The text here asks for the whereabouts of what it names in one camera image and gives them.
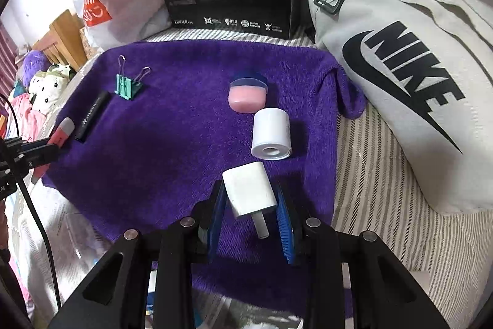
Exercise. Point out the floral white pillow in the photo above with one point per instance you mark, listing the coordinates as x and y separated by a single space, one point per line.
50 82

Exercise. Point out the purple towel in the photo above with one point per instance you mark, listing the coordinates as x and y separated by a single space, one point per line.
173 144

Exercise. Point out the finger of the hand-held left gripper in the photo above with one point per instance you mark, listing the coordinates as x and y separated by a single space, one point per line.
40 159
36 145

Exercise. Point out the black lipstick tube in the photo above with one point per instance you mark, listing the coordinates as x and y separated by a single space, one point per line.
92 116

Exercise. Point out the white charger plug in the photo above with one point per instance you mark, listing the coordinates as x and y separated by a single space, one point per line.
250 190

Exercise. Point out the grey waist bag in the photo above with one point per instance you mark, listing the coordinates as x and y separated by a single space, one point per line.
404 82

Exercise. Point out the newspaper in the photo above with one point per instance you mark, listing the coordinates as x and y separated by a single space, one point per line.
57 209

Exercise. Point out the wooden headboard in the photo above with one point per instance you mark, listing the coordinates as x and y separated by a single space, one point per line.
65 40

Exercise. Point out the white tape roll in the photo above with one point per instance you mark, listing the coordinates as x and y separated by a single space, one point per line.
271 132

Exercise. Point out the red striped cloth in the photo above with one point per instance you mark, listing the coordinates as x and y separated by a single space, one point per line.
7 55

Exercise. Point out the pink blanket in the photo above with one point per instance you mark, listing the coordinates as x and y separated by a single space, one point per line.
30 117

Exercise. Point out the pink lip balm tube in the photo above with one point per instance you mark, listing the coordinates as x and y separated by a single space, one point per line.
61 132

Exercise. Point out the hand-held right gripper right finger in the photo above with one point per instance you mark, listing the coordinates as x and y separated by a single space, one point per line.
285 232

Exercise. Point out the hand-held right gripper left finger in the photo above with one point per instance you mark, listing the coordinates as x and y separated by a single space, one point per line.
215 228

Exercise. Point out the green binder clip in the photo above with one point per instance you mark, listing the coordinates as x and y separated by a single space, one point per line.
127 86

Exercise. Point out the pink jar with blue lid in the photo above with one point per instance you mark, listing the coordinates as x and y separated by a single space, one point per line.
247 96

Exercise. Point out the purple plush toy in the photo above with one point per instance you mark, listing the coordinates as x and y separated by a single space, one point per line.
35 65

